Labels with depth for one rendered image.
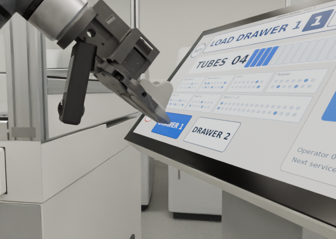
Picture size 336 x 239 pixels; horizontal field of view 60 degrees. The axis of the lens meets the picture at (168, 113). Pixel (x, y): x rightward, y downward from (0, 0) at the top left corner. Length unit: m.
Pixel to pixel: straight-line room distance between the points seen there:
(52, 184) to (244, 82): 0.54
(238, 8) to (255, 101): 3.69
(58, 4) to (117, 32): 0.09
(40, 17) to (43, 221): 0.51
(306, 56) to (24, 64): 0.58
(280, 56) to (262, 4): 3.69
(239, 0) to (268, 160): 3.81
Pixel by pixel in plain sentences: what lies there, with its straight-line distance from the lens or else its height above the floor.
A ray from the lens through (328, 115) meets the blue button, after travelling 0.32.
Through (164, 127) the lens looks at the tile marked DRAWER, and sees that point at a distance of 0.50.
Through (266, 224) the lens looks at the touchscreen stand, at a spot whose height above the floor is 0.87.
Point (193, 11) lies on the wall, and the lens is 4.02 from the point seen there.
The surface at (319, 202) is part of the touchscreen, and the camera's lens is 0.27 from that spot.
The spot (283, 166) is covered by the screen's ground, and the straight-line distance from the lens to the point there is 0.31.
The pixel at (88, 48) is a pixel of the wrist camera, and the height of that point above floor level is 1.12.
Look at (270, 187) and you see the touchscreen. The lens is 0.30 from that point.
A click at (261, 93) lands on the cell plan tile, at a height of 1.06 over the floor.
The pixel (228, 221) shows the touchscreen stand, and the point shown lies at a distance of 0.53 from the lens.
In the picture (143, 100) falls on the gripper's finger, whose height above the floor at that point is 1.05.
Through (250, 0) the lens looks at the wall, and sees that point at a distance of 4.10.
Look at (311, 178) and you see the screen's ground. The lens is 0.29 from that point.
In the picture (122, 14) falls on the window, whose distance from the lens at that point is 1.39.
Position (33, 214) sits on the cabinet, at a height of 0.77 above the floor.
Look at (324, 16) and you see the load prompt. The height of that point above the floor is 1.16.
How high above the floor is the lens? 1.06
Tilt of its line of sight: 5 degrees down
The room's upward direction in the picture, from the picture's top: straight up
